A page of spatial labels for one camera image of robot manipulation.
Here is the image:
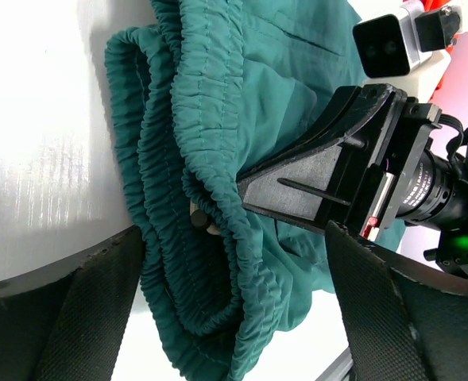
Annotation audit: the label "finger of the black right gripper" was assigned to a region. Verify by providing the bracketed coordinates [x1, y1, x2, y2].
[237, 83, 392, 179]
[239, 144, 351, 233]

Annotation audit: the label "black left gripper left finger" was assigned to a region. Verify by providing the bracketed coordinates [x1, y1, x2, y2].
[0, 227, 145, 380]

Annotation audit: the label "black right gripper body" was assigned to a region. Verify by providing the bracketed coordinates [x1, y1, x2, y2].
[316, 90, 462, 237]

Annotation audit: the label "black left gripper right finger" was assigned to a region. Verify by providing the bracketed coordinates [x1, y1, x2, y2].
[325, 222, 468, 380]

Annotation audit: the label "teal shorts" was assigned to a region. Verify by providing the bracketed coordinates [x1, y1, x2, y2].
[105, 1, 364, 380]

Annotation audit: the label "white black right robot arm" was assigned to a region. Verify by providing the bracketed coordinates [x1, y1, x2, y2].
[237, 83, 468, 279]

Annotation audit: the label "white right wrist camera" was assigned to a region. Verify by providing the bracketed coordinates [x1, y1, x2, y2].
[352, 0, 468, 98]

